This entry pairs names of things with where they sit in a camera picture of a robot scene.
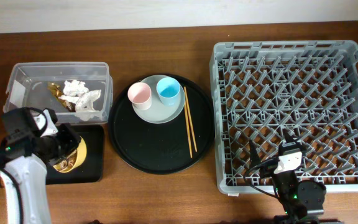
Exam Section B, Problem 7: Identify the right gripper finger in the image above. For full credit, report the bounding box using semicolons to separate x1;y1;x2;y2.
283;129;298;146
249;140;261;169

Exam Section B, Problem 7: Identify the food scraps pile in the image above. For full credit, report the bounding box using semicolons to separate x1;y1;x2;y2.
53;157;76;173

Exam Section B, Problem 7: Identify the yellow bowl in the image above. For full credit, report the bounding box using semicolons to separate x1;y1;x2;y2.
62;138;87;171

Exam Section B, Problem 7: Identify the gold snack wrapper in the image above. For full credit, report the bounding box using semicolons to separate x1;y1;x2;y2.
47;82;75;112

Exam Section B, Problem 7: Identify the white tissue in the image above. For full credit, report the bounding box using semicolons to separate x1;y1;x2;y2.
58;80;101;121

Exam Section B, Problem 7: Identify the wooden chopstick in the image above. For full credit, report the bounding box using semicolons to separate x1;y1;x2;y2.
183;87;193;159
186;90;198;152

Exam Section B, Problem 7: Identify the grey round plate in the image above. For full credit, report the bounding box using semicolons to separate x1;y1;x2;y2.
132;75;185;124

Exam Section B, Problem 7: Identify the blue plastic cup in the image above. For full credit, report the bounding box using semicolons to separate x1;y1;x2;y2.
156;77;180;106

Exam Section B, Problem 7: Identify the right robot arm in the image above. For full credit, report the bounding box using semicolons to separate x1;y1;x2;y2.
245;131;326;223

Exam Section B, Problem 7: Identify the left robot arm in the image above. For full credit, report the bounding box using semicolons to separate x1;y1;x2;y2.
0;107;87;223

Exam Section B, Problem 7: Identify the grey plastic dishwasher rack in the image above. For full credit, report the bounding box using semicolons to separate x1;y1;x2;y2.
209;40;358;196

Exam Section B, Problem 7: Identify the clear plastic waste bin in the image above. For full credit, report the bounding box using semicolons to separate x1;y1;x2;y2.
3;62;113;124

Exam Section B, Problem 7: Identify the black rectangular tray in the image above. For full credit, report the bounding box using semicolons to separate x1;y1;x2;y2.
46;125;104;185

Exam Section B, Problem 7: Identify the black round serving tray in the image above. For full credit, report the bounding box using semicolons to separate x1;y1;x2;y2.
108;75;215;174

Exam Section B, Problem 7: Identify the pink plastic cup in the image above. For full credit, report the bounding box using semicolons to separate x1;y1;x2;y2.
127;82;152;110

